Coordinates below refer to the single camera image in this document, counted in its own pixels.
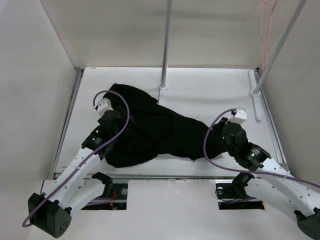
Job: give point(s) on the left white rack foot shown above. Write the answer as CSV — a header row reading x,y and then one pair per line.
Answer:
x,y
162,94

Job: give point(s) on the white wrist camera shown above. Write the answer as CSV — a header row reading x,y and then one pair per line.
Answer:
x,y
103,106
239,116

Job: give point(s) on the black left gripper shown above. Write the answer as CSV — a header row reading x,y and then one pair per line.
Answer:
x,y
123,122

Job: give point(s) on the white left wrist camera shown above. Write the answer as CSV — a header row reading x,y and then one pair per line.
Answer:
x,y
103,106

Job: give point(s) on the grey rack pole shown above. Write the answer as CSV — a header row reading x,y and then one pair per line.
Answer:
x,y
166,41
256,92

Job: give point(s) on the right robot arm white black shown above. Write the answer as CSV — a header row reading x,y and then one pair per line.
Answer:
x,y
263,178

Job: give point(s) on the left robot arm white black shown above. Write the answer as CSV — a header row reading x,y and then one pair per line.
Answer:
x,y
53,209

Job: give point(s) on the aluminium table edge rail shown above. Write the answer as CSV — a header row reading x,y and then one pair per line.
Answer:
x,y
76,86

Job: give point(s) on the black trousers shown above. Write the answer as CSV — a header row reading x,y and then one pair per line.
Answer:
x,y
155,130

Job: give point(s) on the right grey rack pole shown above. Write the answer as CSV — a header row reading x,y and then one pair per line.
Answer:
x,y
256,92

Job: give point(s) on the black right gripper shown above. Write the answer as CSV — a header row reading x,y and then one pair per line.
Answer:
x,y
219,127

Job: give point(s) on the right white rack foot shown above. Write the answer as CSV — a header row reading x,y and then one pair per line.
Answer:
x,y
255,97

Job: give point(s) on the left grey rack pole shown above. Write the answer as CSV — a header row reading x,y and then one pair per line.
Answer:
x,y
166,41

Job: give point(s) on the white rack foot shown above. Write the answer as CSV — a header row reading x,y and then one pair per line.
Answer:
x,y
255,97
162,94

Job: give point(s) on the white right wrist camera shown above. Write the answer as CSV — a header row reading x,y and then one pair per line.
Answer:
x,y
239,116

